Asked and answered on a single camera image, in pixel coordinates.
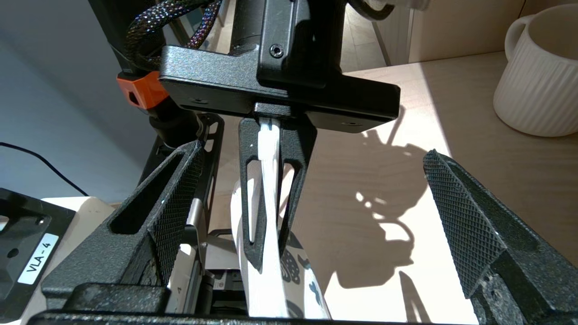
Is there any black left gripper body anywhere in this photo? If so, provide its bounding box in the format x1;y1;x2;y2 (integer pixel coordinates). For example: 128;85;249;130
159;45;401;134

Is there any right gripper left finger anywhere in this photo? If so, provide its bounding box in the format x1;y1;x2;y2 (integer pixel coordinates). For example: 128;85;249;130
42;140;205;312

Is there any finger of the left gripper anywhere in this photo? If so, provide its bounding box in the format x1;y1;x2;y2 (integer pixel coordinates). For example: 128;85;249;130
238;118;265;271
275;120;318;259

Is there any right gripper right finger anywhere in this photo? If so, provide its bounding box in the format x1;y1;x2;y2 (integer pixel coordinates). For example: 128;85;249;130
424;150;578;325

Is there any white floral zip pouch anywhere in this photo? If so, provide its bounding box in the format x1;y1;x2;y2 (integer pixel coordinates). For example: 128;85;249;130
230;120;332;319

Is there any robot base chassis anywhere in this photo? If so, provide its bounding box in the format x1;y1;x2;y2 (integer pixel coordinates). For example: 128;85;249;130
0;113;249;325

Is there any beige wooden shelf unit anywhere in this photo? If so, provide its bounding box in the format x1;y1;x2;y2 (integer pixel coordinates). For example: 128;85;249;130
217;0;578;325

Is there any white ribbed mug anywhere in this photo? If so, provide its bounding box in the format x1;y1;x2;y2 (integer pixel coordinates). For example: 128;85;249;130
493;5;578;137

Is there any black braided cable sleeve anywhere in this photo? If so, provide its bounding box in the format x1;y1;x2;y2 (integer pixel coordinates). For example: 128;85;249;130
126;0;222;68

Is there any thin black cable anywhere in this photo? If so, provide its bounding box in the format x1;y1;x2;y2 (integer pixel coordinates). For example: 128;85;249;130
0;142;89;197

